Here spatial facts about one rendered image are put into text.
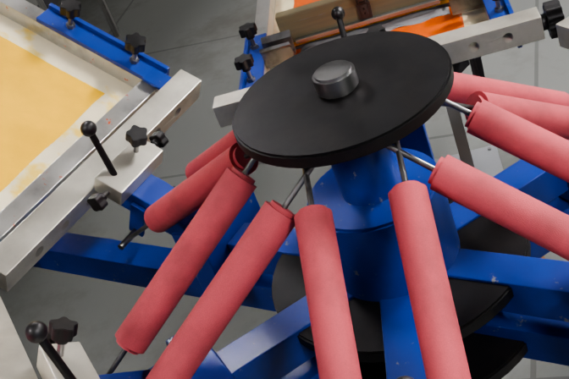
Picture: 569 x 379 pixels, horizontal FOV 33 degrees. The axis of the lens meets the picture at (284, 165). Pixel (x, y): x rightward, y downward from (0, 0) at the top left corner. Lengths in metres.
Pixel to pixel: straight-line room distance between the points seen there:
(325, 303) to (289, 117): 0.27
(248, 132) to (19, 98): 0.77
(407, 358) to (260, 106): 0.40
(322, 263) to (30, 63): 1.02
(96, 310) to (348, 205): 2.16
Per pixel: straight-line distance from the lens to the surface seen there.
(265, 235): 1.24
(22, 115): 1.94
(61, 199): 1.69
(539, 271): 1.39
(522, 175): 1.57
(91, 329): 3.39
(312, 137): 1.23
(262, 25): 2.42
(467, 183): 1.21
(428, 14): 2.27
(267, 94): 1.37
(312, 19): 2.27
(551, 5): 1.98
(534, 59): 3.92
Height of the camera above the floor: 1.94
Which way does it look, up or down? 31 degrees down
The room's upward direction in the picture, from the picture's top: 22 degrees counter-clockwise
